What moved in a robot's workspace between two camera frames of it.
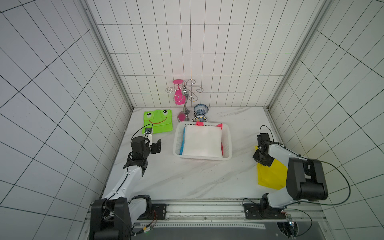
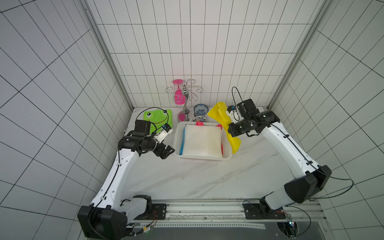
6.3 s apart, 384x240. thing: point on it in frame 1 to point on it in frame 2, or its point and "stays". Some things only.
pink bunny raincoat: (200, 123) stays
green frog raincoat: (161, 120) stays
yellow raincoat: (273, 177) to (218, 113)
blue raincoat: (181, 149) stays
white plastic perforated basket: (227, 141) stays
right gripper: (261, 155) to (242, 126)
